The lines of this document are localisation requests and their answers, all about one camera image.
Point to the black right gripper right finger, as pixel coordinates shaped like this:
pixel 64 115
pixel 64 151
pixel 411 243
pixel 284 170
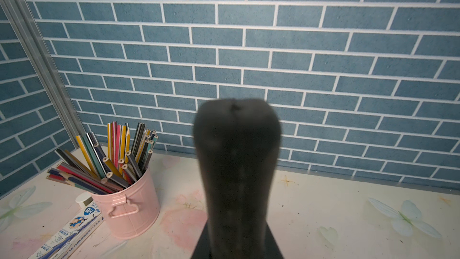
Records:
pixel 272 250

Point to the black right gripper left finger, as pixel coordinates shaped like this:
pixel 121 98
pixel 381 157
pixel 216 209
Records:
pixel 202 249

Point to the red black claw hammer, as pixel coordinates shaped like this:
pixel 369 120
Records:
pixel 237 145

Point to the pink metal pencil bucket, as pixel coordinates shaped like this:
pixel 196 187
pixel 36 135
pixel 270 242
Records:
pixel 131 212

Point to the white blue pencil box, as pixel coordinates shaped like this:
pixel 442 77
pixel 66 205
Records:
pixel 72 235

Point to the bundle of coloured pencils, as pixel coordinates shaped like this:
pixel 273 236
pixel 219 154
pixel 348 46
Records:
pixel 124 163

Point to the aluminium corner post left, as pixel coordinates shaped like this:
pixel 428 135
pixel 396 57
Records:
pixel 26 29

